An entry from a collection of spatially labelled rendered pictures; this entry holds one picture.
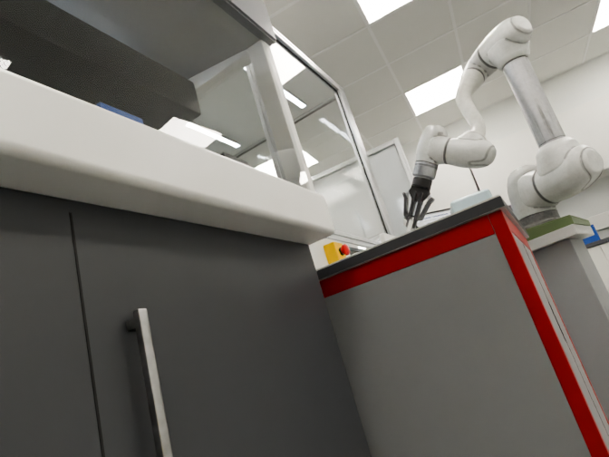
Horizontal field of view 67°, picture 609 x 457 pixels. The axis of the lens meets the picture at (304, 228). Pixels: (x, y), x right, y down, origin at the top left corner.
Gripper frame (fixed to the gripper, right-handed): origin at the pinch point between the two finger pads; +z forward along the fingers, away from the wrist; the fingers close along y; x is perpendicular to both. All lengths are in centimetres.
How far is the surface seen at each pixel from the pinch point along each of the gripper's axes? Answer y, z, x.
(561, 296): -55, 11, -26
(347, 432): -28, 47, 89
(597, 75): -30, -225, -384
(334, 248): 11.5, 14.4, 36.5
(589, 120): -34, -163, -344
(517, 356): -52, 25, 71
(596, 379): -72, 37, -26
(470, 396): -46, 36, 71
